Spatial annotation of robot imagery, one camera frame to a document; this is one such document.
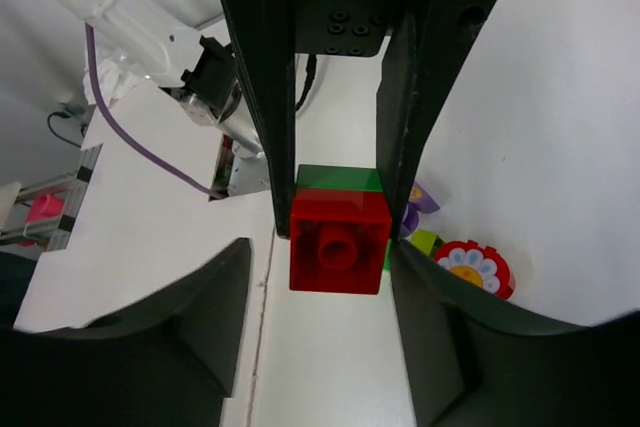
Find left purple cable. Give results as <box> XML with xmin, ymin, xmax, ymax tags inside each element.
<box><xmin>84</xmin><ymin>21</ymin><xmax>226</xmax><ymax>198</ymax></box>

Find white front board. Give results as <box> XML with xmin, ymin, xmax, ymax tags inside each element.
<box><xmin>12</xmin><ymin>81</ymin><xmax>276</xmax><ymax>333</ymax></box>

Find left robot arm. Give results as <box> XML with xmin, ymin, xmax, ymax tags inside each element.
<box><xmin>55</xmin><ymin>0</ymin><xmax>415</xmax><ymax>237</ymax></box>

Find lime green lego stack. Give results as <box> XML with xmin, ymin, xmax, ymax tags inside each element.
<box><xmin>383</xmin><ymin>228</ymin><xmax>444</xmax><ymax>272</ymax></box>

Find red flower lego brick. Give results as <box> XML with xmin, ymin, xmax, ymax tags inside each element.
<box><xmin>434</xmin><ymin>240</ymin><xmax>515</xmax><ymax>300</ymax></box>

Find green small lego brick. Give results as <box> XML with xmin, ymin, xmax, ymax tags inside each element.
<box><xmin>296</xmin><ymin>164</ymin><xmax>383</xmax><ymax>192</ymax></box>

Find red small lego brick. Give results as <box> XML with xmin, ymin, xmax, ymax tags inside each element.
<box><xmin>289</xmin><ymin>187</ymin><xmax>392</xmax><ymax>295</ymax></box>

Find purple paw lego brick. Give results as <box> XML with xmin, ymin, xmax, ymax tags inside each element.
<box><xmin>399</xmin><ymin>182</ymin><xmax>440</xmax><ymax>238</ymax></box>

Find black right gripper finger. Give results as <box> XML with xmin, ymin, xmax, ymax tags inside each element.
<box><xmin>221</xmin><ymin>0</ymin><xmax>295</xmax><ymax>238</ymax></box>
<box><xmin>376</xmin><ymin>0</ymin><xmax>497</xmax><ymax>238</ymax></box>

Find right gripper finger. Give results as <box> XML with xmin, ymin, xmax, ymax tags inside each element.
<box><xmin>390</xmin><ymin>241</ymin><xmax>639</xmax><ymax>426</ymax></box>
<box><xmin>1</xmin><ymin>238</ymin><xmax>251</xmax><ymax>426</ymax></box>

